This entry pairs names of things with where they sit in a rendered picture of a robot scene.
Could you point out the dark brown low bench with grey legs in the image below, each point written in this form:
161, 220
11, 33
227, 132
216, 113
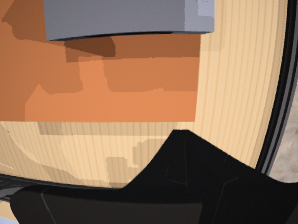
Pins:
130, 78

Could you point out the grey network switch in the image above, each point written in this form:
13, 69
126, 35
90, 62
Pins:
80, 19

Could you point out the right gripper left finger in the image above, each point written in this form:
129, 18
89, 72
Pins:
157, 195

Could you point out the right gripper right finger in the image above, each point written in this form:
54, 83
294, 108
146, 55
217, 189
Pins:
233, 192

